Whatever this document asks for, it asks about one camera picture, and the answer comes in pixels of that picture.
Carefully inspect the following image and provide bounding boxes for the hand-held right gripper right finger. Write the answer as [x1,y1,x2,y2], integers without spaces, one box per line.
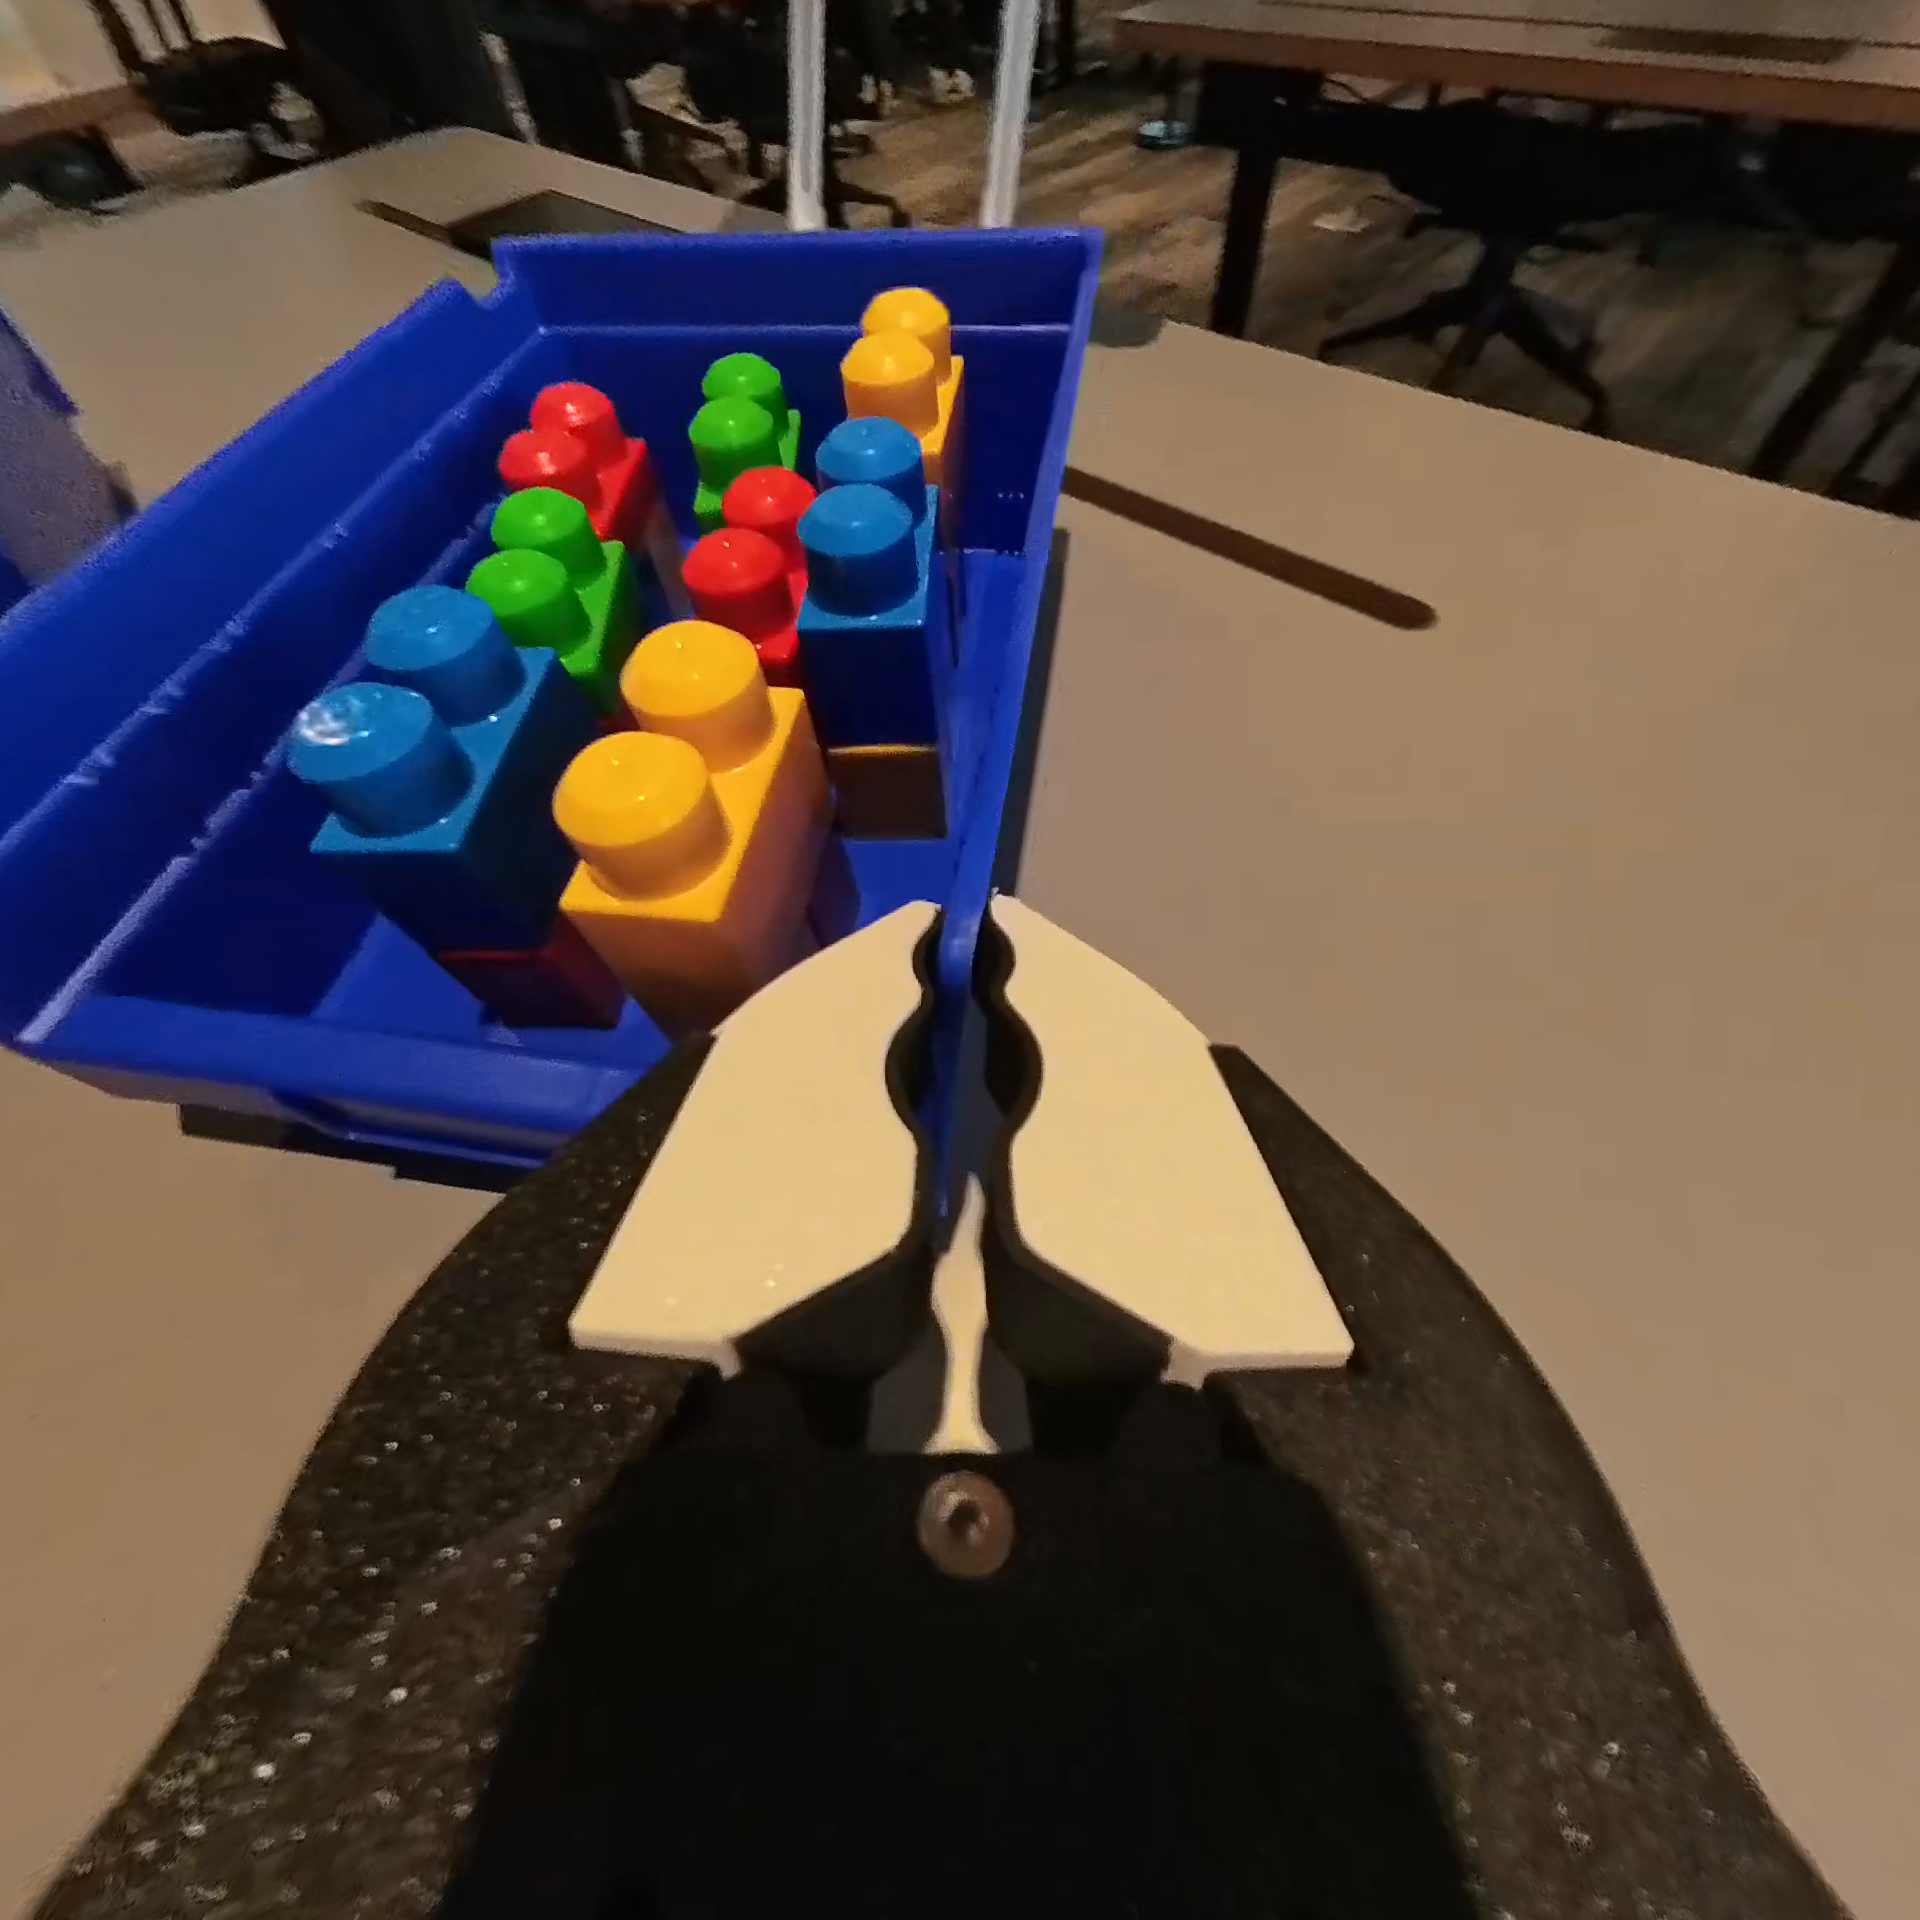
[982,892,1354,1392]

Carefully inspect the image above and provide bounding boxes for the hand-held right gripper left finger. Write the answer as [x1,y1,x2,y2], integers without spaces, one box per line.
[567,902,945,1380]

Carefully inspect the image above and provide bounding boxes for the cluster of assorted mega blocks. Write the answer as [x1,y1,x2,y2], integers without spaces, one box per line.
[284,286,970,1038]

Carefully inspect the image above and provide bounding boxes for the brown office desk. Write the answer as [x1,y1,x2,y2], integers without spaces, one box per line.
[1117,0,1920,340]

